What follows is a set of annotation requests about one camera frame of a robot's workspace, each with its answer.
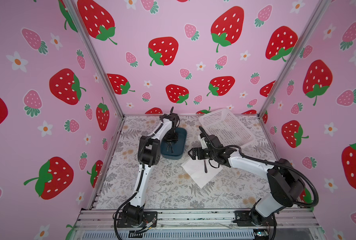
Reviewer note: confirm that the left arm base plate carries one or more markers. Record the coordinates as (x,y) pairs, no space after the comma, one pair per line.
(148,218)

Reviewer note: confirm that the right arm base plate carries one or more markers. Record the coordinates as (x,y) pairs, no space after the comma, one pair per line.
(253,219)

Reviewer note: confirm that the teal plastic tray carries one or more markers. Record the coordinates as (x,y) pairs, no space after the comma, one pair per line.
(179,146)

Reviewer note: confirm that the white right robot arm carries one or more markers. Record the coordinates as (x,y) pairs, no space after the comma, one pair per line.
(288,186)

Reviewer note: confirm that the white perforated plastic basket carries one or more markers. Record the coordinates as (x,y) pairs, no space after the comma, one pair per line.
(227,127)

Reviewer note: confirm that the white paper napkin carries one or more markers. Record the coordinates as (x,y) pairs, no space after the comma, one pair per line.
(195,169)

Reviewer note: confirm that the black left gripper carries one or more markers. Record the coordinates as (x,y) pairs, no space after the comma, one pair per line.
(174,140)

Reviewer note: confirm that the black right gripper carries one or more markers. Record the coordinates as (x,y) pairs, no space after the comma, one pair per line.
(199,155)

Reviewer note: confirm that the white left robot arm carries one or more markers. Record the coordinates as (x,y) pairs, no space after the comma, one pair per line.
(148,156)

